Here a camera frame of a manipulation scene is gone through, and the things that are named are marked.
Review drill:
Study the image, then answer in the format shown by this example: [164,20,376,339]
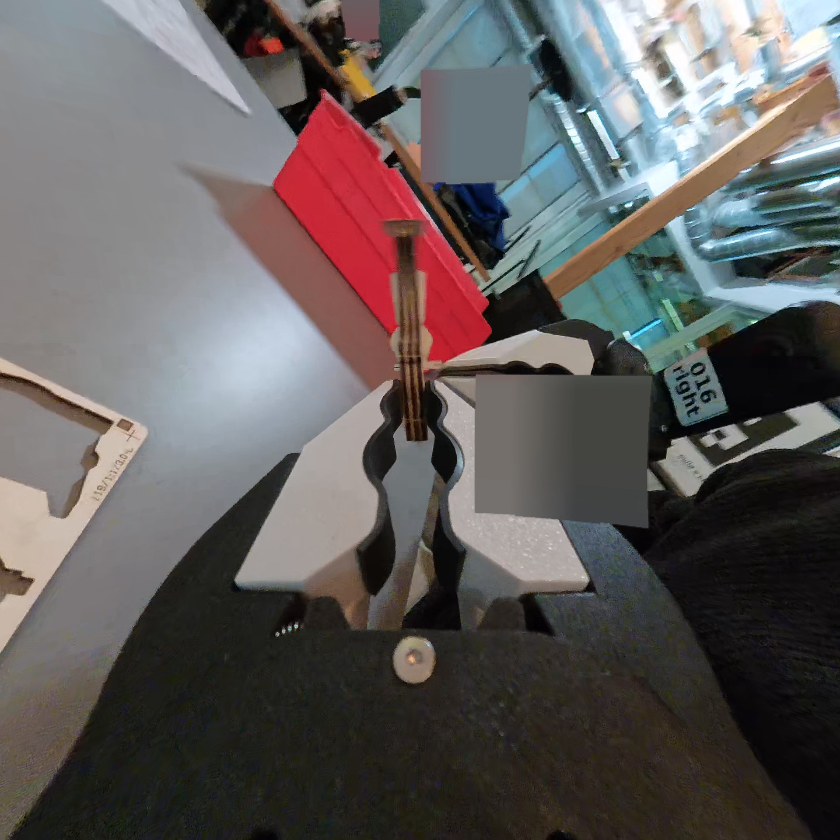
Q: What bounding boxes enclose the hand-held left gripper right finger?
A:
[423,384,589,632]

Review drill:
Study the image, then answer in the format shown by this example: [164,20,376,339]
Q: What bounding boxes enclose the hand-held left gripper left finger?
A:
[235,382,403,632]

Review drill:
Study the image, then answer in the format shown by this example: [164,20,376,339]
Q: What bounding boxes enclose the layered wooden model part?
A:
[382,220,435,442]

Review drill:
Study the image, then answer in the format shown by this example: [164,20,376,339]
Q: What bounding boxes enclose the grey desk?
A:
[0,0,490,834]

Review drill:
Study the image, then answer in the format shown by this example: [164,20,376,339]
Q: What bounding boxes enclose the blue jacket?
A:
[453,184,510,253]

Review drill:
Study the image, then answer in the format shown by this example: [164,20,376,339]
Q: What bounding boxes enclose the framed black-white marker sign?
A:
[650,400,840,497]

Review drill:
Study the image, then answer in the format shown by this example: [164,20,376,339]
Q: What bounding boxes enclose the wooden beam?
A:
[545,72,840,299]

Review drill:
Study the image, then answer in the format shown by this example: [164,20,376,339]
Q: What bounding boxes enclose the silver ventilation ducts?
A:
[696,193,840,263]

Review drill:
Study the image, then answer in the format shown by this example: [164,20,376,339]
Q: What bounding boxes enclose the red plastic bin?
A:
[273,91,493,365]

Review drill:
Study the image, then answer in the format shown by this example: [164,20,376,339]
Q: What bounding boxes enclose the laser-cut wooden sheet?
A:
[0,357,148,651]

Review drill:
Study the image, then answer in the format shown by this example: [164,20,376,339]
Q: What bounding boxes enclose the white printed paper sheet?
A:
[105,0,252,116]

